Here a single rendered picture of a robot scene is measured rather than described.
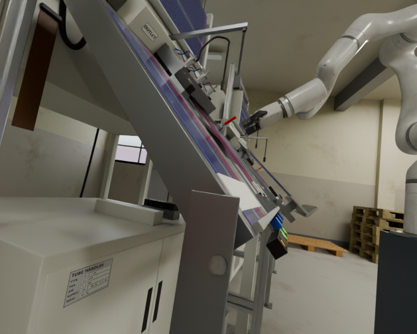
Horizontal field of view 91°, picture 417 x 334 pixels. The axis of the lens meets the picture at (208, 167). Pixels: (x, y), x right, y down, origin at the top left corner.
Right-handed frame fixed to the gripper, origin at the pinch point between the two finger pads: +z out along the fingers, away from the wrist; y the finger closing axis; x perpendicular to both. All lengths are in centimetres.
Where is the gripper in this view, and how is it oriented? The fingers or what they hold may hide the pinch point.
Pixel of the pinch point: (246, 128)
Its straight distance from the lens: 89.3
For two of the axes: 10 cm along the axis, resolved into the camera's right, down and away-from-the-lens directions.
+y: -3.5, -1.4, -9.2
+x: 3.8, 8.8, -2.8
